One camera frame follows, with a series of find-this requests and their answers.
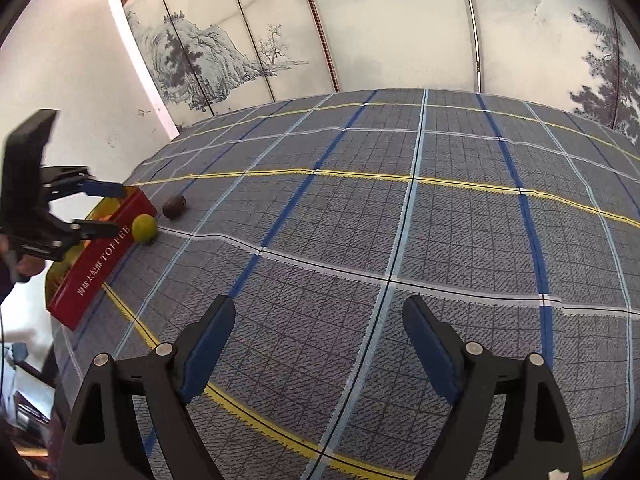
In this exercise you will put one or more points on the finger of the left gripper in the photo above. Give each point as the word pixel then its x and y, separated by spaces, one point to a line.
pixel 103 189
pixel 94 229

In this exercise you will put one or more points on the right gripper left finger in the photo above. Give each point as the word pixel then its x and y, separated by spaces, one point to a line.
pixel 102 438

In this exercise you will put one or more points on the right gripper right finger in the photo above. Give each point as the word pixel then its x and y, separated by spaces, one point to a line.
pixel 536 439

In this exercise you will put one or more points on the yellow green round fruit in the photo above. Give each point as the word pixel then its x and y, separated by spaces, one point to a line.
pixel 144 228

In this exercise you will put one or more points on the small dark brown fruit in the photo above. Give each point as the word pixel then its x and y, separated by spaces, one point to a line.
pixel 174 207

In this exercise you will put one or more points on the person left hand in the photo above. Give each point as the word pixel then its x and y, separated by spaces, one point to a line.
pixel 15 268

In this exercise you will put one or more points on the red gold toffee tin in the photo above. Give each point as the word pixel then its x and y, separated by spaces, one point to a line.
pixel 70 289

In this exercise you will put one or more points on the painted folding screen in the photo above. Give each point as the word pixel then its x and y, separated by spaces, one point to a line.
pixel 209 57

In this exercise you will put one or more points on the grey plaid tablecloth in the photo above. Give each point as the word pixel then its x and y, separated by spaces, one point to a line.
pixel 516 222

